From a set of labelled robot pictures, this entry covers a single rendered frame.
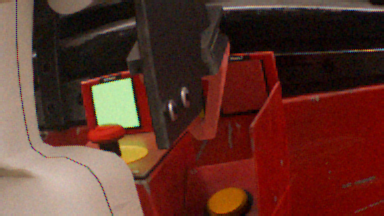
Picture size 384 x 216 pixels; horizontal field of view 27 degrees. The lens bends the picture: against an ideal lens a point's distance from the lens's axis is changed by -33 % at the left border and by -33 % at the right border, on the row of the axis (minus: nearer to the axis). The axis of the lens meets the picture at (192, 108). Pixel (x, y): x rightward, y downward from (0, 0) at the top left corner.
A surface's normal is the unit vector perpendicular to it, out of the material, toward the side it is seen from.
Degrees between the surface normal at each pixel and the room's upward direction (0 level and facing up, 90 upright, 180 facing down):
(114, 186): 90
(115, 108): 90
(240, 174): 35
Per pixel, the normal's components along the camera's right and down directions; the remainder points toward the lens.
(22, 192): -0.25, 0.11
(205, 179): -0.29, -0.65
